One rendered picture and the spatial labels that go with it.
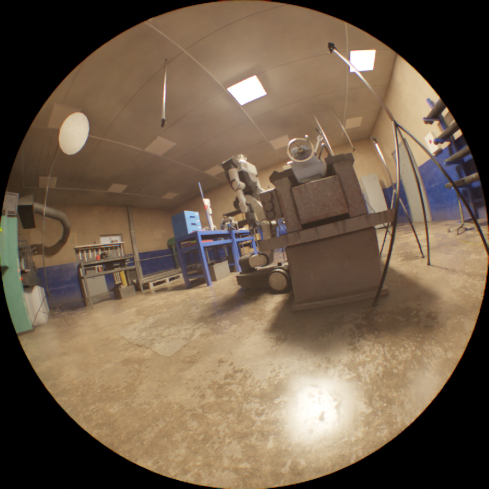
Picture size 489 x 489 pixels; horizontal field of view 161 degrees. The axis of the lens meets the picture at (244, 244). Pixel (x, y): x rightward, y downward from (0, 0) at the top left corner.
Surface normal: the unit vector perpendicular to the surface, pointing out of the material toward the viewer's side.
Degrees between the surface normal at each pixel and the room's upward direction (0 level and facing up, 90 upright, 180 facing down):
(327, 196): 90
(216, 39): 180
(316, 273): 90
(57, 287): 90
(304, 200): 90
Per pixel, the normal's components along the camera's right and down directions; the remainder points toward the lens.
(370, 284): -0.43, 0.08
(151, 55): 0.23, 0.97
